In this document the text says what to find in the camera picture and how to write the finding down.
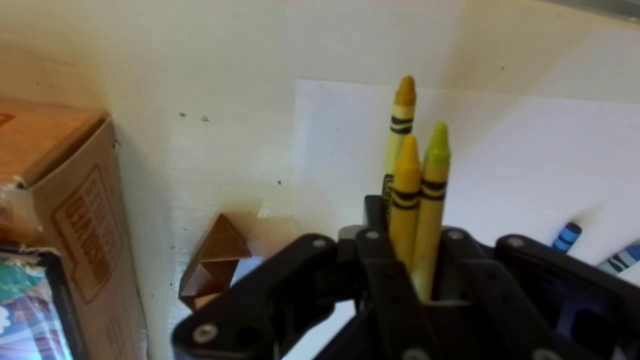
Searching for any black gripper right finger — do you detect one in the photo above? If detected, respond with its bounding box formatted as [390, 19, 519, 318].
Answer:
[426, 228, 640, 360]

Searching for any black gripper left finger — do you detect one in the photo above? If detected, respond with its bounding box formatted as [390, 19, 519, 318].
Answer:
[171, 194, 428, 360]

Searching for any yellow crayon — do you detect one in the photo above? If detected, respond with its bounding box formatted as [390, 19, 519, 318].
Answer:
[388, 134, 425, 271]

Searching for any yellow-green crayon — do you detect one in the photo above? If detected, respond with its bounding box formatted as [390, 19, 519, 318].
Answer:
[411, 119, 453, 303]

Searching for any golden orange crayon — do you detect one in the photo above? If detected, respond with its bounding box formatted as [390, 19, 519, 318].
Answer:
[381, 73, 418, 202]

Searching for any light blue crayon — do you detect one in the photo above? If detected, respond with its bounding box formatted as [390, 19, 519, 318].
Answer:
[596, 239, 640, 275]

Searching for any dark colourful cover book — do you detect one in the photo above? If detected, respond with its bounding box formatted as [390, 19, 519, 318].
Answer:
[0, 245, 86, 360]

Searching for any white paper sheet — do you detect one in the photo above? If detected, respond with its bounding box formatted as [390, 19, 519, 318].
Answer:
[293, 77, 640, 267]

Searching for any orange cardboard game box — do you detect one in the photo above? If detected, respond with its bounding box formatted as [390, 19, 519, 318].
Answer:
[0, 97, 151, 360]

